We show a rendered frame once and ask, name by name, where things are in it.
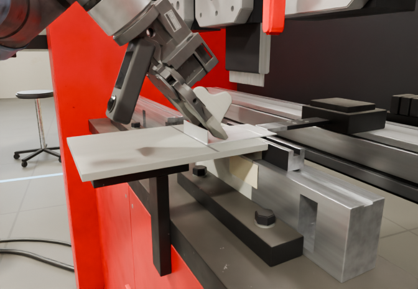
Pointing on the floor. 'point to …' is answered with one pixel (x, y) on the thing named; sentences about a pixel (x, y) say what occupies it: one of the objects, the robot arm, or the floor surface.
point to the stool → (38, 125)
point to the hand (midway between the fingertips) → (209, 132)
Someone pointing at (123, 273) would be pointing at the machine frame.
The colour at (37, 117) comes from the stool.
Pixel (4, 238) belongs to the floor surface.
